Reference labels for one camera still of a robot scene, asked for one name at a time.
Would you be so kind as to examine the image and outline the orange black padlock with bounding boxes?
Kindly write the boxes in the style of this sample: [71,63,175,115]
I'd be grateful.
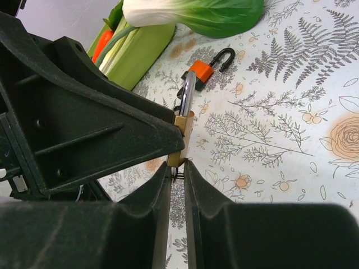
[181,48,235,91]

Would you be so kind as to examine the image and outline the green plastic basket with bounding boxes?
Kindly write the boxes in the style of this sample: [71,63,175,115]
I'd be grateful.
[103,24,175,90]

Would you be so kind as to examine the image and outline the green celery stalks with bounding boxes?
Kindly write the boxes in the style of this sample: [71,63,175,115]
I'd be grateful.
[95,1,139,75]

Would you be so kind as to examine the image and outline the green bok choy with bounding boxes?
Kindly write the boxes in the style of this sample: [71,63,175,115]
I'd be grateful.
[122,0,264,39]

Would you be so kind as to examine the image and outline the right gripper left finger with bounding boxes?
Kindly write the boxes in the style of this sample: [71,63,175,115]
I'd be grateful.
[1,164,171,268]

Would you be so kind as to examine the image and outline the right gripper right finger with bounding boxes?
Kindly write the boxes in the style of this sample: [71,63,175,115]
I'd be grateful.
[184,161,358,268]

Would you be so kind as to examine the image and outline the floral table mat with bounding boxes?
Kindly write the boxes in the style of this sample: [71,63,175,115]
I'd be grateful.
[98,0,359,269]

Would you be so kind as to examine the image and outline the brass padlock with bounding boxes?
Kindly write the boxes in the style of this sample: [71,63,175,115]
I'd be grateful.
[167,71,196,168]

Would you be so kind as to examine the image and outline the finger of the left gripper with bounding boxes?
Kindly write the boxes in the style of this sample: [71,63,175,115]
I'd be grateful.
[1,13,185,196]
[30,35,176,124]

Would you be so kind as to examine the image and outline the black head key bunch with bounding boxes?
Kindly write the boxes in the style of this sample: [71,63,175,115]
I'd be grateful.
[173,87,184,112]

